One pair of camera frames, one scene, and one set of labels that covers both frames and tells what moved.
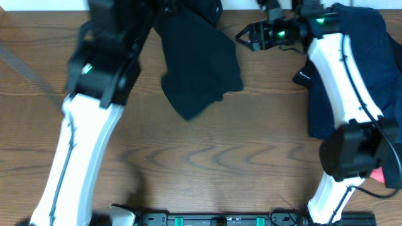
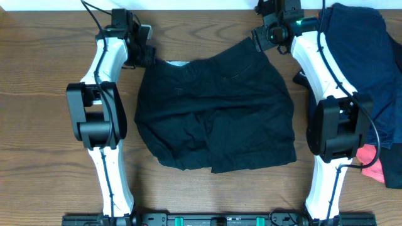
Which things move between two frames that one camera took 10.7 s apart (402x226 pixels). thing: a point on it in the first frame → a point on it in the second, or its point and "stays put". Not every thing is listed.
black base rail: (245, 218) stays put
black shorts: (201, 61) → (229, 111)
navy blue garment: (377, 58) stays put
